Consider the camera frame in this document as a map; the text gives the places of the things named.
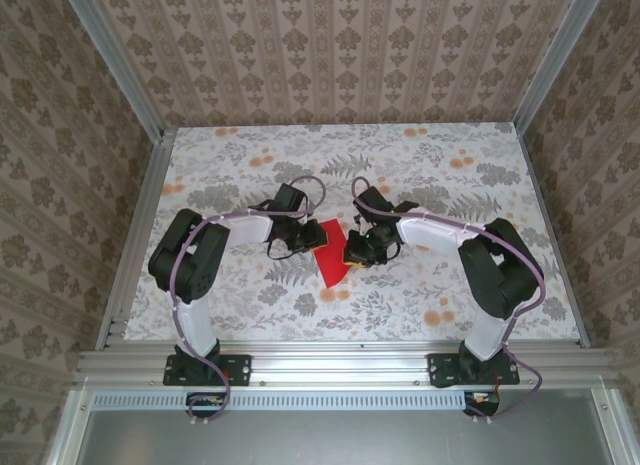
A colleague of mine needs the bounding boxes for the aluminium rail beam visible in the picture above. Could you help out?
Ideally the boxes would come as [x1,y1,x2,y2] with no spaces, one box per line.
[73,342,617,387]

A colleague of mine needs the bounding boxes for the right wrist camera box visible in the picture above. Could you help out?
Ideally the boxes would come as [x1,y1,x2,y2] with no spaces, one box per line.
[357,186,394,219]

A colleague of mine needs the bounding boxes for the aluminium side rail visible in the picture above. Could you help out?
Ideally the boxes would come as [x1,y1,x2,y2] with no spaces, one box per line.
[94,128,177,350]
[514,127,592,350]

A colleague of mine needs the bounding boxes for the grey metal sheet panel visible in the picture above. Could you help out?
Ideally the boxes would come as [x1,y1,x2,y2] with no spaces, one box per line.
[74,408,609,465]

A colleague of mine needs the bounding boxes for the purple cable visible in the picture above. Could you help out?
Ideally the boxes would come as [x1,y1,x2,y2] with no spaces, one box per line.
[169,174,331,426]
[351,176,546,426]

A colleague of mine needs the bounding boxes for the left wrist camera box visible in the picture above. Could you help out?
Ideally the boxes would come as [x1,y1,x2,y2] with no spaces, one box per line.
[273,183,307,214]

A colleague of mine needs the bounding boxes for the floral tablecloth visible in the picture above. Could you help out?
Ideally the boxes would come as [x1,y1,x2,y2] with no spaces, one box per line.
[122,123,584,342]

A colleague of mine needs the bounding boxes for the small black controller board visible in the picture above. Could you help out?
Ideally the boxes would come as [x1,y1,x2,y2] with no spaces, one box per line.
[186,392,227,419]
[463,392,501,417]

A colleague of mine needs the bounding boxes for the aluminium lower frame bar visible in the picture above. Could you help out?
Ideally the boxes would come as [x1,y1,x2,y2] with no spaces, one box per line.
[47,388,96,465]
[589,387,640,465]

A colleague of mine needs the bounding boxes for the slotted white cable duct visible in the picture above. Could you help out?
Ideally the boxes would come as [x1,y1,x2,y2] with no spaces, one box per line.
[92,390,501,410]

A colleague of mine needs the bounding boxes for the red paper sheet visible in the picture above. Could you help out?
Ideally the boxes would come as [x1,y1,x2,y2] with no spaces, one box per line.
[313,218,354,289]

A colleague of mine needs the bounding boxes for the aluminium frame post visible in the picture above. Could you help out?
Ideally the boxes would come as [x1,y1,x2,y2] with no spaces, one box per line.
[513,0,619,136]
[62,0,170,141]

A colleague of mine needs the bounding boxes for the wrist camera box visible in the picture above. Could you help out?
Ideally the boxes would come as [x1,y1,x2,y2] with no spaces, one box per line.
[357,186,394,219]
[273,183,307,214]

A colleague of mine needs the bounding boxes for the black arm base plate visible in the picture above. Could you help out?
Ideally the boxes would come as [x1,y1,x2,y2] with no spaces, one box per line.
[428,353,521,388]
[163,353,252,387]

